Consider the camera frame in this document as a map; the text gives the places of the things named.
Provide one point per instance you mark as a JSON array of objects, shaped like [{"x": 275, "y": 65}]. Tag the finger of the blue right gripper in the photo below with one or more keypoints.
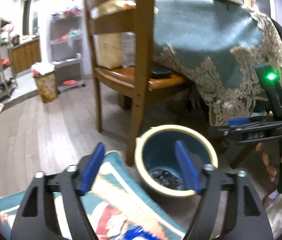
[{"x": 238, "y": 121}]

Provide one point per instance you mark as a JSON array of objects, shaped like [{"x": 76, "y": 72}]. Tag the wooden kitchen cabinet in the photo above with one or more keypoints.
[{"x": 24, "y": 55}]

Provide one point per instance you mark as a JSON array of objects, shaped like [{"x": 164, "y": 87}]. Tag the blue bin with cream rim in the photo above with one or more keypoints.
[{"x": 155, "y": 149}]

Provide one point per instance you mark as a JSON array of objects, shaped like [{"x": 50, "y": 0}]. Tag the grey shelf unit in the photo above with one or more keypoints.
[{"x": 66, "y": 49}]

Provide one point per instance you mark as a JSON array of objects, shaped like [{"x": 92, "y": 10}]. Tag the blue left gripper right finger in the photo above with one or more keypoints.
[{"x": 190, "y": 173}]

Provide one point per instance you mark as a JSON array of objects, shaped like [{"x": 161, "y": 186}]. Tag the teal lace-trimmed tablecloth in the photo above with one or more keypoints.
[{"x": 217, "y": 46}]

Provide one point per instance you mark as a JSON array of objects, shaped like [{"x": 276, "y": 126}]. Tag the teal patterned cushion mat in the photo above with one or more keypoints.
[{"x": 117, "y": 203}]

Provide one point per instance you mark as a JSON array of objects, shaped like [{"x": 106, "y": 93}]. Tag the black flat box on chair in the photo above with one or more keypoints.
[{"x": 159, "y": 72}]

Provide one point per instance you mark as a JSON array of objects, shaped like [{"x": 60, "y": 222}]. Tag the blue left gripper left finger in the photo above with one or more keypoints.
[{"x": 91, "y": 169}]

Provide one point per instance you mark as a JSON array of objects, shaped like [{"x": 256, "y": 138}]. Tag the brown wooden chair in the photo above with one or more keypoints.
[{"x": 134, "y": 85}]

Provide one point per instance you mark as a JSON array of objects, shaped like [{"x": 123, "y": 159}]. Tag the yellow woven bag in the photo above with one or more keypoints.
[{"x": 117, "y": 49}]

